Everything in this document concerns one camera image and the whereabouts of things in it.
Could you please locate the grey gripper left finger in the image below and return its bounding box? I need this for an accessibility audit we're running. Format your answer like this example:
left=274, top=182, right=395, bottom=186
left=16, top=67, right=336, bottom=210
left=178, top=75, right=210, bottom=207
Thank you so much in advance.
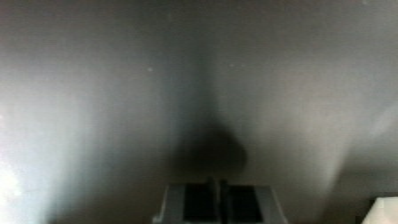
left=151, top=179, right=220, bottom=224

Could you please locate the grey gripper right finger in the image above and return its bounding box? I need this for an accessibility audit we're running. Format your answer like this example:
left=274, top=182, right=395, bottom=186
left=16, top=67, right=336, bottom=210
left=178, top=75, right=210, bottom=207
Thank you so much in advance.
left=220, top=181, right=288, bottom=224

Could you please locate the white L-shaped corner fence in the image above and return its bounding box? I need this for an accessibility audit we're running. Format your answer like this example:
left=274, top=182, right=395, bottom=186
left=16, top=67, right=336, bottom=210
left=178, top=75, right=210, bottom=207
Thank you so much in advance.
left=364, top=197, right=398, bottom=224

